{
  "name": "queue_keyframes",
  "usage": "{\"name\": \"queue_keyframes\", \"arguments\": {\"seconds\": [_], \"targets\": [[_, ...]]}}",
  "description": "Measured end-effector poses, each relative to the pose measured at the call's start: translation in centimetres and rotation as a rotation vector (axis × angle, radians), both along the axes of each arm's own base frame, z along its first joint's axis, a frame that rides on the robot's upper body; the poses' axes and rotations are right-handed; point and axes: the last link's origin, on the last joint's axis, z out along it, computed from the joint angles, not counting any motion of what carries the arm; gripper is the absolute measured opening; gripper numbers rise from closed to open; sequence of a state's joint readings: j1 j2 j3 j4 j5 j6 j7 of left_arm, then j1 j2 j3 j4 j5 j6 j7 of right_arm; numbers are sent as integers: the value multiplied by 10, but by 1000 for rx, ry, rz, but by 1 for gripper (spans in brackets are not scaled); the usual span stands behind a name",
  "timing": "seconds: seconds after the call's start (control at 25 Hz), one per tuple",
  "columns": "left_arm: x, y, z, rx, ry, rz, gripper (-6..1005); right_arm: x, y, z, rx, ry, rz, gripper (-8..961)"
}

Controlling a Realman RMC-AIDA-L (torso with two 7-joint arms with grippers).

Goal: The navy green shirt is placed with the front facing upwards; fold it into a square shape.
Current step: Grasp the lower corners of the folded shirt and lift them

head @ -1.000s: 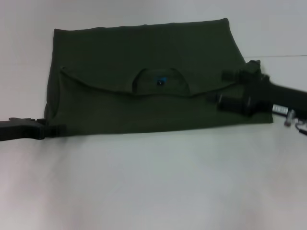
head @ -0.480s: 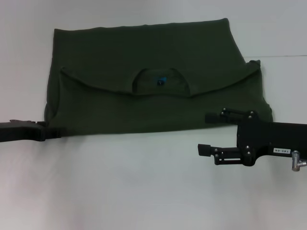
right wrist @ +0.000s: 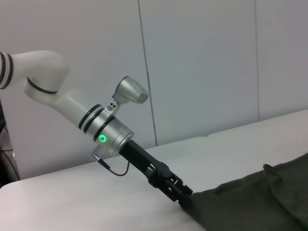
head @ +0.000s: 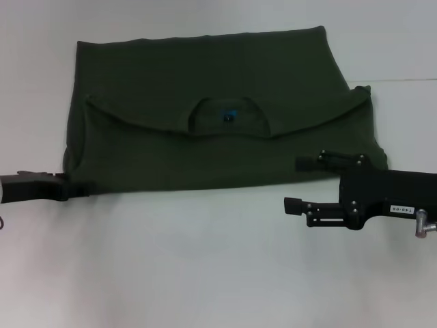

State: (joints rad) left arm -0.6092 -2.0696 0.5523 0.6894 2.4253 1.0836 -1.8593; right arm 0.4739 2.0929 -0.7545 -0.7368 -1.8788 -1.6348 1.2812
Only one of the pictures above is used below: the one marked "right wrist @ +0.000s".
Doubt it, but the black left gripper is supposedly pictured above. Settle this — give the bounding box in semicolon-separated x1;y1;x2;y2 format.
119;140;194;211

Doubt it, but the dark green printed t-shirt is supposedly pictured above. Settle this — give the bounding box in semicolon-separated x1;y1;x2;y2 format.
180;152;308;231

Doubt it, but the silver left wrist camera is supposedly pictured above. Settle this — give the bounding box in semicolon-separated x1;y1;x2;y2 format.
112;76;149;105

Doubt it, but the dark robot torso column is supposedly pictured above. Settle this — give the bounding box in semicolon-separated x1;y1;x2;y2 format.
0;96;21;188

